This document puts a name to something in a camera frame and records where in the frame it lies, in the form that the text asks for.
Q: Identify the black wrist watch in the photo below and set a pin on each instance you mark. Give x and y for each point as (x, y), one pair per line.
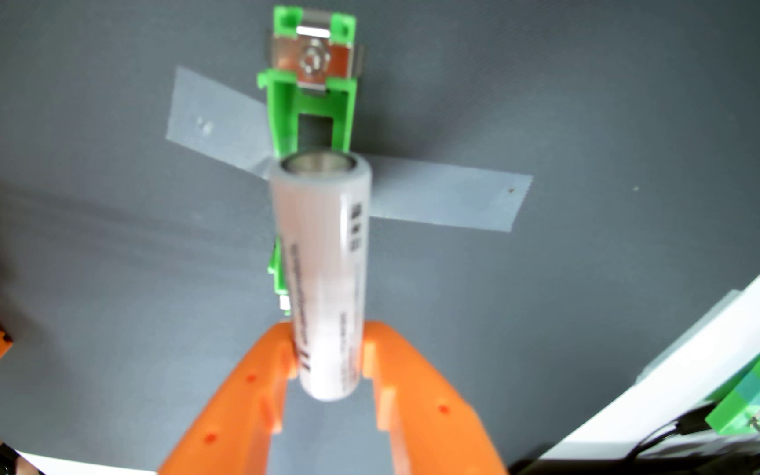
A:
(4, 462)

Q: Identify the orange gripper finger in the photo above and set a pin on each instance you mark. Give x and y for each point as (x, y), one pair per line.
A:
(235, 415)
(429, 422)

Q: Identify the green battery holder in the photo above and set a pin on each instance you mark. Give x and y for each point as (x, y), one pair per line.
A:
(279, 119)

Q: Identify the white cylindrical battery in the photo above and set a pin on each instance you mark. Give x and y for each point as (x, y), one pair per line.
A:
(324, 264)

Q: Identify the green block with blue band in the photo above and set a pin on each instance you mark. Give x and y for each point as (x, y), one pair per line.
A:
(756, 389)

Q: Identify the grey tape strip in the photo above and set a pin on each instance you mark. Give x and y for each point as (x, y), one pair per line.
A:
(446, 194)

